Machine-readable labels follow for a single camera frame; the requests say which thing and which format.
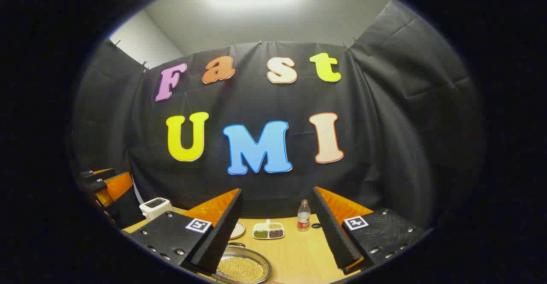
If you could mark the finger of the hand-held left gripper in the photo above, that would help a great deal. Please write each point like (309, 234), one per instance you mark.
(115, 187)
(100, 174)

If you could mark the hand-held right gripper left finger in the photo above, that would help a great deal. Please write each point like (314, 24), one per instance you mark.
(222, 232)

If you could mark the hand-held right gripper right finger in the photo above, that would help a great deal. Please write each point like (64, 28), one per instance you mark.
(333, 232)

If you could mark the pile of soybeans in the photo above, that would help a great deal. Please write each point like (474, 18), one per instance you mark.
(239, 271)

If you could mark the round white plate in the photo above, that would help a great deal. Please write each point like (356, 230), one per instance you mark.
(238, 230)

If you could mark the clear plastic water bottle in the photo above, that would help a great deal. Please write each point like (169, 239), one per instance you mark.
(304, 217)

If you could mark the white toaster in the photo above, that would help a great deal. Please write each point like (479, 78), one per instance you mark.
(156, 209)

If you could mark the white divided bean dish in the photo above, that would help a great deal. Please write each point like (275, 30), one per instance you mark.
(268, 231)

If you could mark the black backdrop cloth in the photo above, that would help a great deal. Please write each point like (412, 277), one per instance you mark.
(256, 100)

